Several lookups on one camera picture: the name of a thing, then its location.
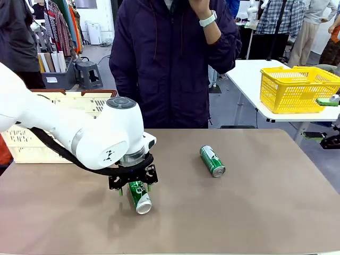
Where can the grey plastic stool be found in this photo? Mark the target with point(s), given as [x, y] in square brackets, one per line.
[89, 74]

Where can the black stand pole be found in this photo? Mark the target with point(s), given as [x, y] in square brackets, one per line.
[276, 29]

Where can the person in black top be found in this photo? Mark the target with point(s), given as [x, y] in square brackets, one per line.
[39, 10]

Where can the white wrist watch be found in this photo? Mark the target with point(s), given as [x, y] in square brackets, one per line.
[208, 19]

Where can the person in beige trousers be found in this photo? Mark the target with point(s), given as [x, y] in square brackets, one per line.
[305, 40]

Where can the person in camouflage trousers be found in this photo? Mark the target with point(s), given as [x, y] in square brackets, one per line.
[330, 50]

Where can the person's left forearm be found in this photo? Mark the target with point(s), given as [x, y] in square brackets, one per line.
[212, 33]

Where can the dark green drink can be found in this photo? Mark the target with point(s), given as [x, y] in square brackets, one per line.
[212, 162]

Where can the teal hanging garment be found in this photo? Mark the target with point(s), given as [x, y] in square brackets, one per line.
[66, 16]

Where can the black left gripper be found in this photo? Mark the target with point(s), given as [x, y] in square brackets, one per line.
[132, 175]

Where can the striped patterned hanging garment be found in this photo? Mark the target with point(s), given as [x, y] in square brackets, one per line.
[57, 29]

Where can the person in dark clothes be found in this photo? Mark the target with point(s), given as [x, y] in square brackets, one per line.
[16, 40]

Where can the orange hanging garment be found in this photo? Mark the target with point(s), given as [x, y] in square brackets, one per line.
[75, 32]

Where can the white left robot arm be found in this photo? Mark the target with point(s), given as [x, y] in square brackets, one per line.
[93, 132]

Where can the yellow paper roll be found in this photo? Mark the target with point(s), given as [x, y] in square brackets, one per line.
[41, 65]

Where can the brown paper roll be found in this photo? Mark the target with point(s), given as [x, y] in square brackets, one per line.
[49, 62]

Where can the white table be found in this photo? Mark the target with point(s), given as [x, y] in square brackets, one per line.
[247, 77]

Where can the green can with white end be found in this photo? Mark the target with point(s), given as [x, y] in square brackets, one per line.
[142, 202]

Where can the orange red object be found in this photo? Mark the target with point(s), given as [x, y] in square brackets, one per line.
[4, 151]

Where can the black panel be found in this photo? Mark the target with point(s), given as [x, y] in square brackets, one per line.
[263, 46]

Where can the white paper roll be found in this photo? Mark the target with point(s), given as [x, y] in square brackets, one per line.
[62, 61]
[55, 62]

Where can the person's left hand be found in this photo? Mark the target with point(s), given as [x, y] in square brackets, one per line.
[203, 6]

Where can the person in plaid shirt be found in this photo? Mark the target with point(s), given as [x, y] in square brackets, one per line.
[281, 18]

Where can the grey storage bin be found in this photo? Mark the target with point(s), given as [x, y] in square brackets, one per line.
[59, 79]

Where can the person in navy jacket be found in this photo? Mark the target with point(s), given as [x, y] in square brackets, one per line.
[164, 66]

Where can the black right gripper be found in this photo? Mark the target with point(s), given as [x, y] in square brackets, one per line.
[332, 140]

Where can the white floor appliance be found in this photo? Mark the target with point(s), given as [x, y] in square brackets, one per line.
[94, 33]

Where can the grey green fabric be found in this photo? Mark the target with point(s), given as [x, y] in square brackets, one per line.
[329, 68]

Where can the large yellow plastic basket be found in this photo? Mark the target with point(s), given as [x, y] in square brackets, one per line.
[292, 90]

